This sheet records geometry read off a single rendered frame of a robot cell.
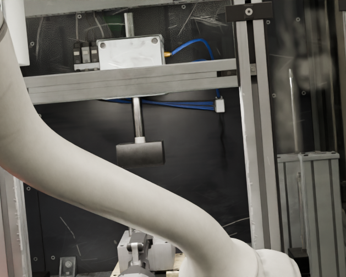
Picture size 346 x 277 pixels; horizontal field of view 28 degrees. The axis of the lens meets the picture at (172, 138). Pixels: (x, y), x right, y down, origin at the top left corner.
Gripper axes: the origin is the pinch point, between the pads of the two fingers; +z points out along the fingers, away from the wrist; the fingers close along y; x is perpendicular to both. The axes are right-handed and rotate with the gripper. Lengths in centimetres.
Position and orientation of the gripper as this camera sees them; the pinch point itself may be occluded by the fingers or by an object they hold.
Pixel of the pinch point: (145, 255)
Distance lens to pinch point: 125.7
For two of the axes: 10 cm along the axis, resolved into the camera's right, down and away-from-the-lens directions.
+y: -0.9, -9.8, -1.5
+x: -9.9, 0.8, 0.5
